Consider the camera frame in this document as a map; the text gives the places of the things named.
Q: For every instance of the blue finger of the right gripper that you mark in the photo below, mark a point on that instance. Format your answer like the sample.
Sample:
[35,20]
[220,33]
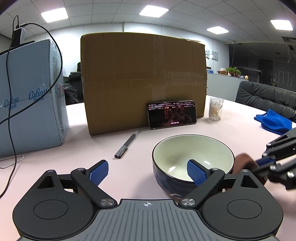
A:
[265,161]

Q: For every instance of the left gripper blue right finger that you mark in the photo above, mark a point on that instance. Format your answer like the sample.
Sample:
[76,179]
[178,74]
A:
[207,182]

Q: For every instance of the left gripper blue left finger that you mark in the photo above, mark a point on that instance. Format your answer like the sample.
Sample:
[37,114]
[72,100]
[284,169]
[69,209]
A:
[88,180]

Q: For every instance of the brown cleaning cloth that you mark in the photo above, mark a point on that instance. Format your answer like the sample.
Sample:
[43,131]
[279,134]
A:
[243,161]

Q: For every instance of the blue microfibre cloth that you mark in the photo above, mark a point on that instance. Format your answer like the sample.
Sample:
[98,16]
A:
[273,122]

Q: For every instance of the grey black pen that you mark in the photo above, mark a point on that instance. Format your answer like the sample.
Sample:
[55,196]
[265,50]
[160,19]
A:
[125,146]

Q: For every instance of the black leather chair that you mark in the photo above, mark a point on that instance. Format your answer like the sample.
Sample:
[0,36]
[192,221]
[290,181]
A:
[265,97]

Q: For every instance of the clear cotton swab jar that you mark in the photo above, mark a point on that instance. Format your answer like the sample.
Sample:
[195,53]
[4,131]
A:
[215,108]

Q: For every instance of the black smartphone playing video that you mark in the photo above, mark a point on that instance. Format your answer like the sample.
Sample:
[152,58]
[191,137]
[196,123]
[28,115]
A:
[171,113]

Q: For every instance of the white reception counter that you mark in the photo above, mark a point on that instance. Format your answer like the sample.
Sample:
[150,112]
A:
[223,86]

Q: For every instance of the light blue wrapped carton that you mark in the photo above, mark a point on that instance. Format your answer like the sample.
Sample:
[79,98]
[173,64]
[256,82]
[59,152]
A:
[33,107]

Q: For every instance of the potted green plant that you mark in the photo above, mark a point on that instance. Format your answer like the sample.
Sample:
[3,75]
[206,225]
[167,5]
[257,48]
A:
[233,71]

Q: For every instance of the large brown cardboard box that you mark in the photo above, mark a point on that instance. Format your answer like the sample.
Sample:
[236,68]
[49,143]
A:
[123,72]

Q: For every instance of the black power adapter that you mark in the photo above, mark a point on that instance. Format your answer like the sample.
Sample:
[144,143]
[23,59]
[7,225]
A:
[18,34]

